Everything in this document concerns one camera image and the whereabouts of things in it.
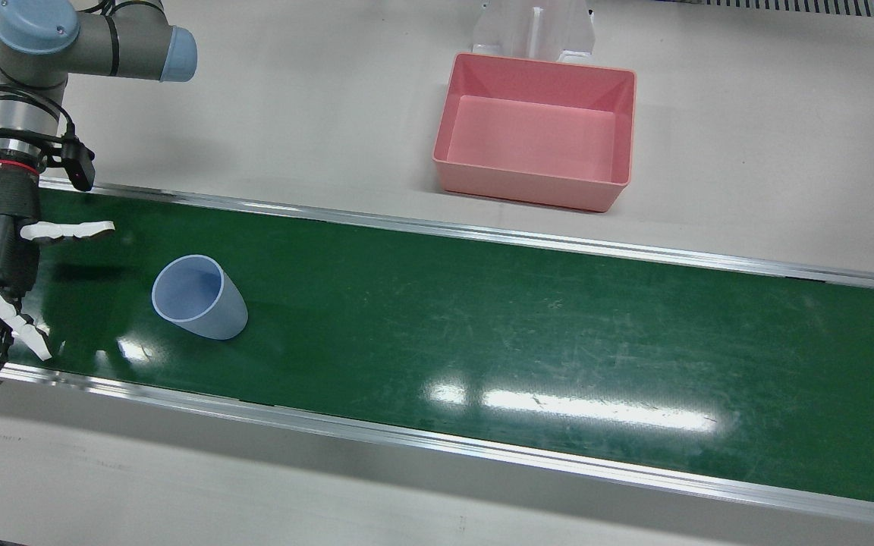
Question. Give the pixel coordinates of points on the pink plastic box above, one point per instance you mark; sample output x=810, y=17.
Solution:
x=534, y=136

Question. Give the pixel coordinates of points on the black ventilation grille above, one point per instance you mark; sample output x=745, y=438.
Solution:
x=801, y=6

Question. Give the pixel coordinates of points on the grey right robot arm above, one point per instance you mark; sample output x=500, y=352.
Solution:
x=50, y=53

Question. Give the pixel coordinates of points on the light blue plastic cup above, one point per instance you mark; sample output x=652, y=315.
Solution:
x=199, y=297

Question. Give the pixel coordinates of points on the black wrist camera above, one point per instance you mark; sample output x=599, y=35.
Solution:
x=77, y=162

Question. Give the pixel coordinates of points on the green conveyor belt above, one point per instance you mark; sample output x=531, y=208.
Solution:
x=482, y=334

